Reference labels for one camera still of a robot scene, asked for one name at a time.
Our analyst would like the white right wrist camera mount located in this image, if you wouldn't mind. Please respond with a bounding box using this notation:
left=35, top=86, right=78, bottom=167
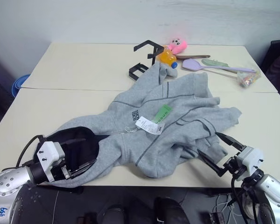
left=233, top=146, right=265, bottom=182

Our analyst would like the green paper tag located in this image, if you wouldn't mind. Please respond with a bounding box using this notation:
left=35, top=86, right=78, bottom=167
left=154, top=104, right=173, bottom=123

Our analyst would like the blue round bucket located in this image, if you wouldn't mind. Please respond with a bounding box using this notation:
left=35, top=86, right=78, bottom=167
left=12, top=74, right=31, bottom=98

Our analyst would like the orange bottle with blue cap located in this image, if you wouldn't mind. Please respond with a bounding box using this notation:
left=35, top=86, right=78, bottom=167
left=159, top=50, right=179, bottom=70

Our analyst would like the purple silicone spatula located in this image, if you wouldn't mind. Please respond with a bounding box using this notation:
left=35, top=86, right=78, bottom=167
left=182, top=58, right=257, bottom=73

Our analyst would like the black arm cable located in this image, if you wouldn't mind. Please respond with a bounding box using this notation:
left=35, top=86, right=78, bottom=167
left=15, top=134, right=48, bottom=168
left=230, top=176, right=260, bottom=224

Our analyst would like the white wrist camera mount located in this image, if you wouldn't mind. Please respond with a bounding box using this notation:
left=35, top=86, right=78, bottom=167
left=233, top=146, right=265, bottom=182
left=36, top=140, right=66, bottom=182

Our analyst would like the green silicone spatula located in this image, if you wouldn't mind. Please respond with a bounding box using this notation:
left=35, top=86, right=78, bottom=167
left=201, top=58, right=231, bottom=69

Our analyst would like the white handwritten label sticker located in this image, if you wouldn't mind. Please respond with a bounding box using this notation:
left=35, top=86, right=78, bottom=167
left=0, top=204, right=13, bottom=224

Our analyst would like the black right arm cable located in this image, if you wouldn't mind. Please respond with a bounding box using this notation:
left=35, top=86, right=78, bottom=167
left=230, top=176, right=260, bottom=224

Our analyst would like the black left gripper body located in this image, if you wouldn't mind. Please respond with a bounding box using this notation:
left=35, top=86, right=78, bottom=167
left=51, top=158, right=75, bottom=182

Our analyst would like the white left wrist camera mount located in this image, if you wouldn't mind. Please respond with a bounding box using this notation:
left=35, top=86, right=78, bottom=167
left=36, top=140, right=66, bottom=182

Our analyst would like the low black metal bracket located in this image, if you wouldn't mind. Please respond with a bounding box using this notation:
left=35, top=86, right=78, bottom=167
left=128, top=63, right=150, bottom=81

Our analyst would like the grey zip hoodie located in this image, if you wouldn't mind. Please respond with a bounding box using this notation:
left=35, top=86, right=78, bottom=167
left=38, top=63, right=242, bottom=189

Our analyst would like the brown wooden spoon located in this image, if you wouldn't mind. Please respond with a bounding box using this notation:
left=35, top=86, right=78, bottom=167
left=175, top=54, right=211, bottom=61

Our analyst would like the pink plush toy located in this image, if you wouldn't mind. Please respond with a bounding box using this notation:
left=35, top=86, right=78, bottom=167
left=166, top=38, right=189, bottom=55

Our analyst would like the white floor cable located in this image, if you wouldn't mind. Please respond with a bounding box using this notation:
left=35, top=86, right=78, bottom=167
left=214, top=193, right=239, bottom=218

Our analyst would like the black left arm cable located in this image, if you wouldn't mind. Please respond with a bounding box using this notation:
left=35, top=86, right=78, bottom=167
left=15, top=134, right=48, bottom=168

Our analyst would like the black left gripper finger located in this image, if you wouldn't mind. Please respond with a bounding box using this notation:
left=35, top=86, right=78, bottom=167
left=60, top=138, right=86, bottom=148
left=70, top=159, right=98, bottom=179

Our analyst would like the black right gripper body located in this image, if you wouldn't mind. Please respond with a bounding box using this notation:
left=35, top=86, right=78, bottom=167
left=223, top=154, right=245, bottom=175

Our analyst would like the white paper price tag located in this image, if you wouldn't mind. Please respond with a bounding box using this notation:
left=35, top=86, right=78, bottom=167
left=135, top=116, right=165, bottom=136

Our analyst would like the dark rounded shape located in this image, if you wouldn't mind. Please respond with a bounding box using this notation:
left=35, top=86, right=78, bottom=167
left=153, top=196, right=185, bottom=224
left=101, top=204, right=128, bottom=224

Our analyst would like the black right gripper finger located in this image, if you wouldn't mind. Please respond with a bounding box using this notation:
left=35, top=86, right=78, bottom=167
left=216, top=132, right=247, bottom=152
left=197, top=149, right=228, bottom=178

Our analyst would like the tall black metal bracket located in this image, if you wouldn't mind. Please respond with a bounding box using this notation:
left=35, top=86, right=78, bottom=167
left=133, top=40, right=165, bottom=66

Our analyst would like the black chair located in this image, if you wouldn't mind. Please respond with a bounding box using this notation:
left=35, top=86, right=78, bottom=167
left=259, top=40, right=280, bottom=108

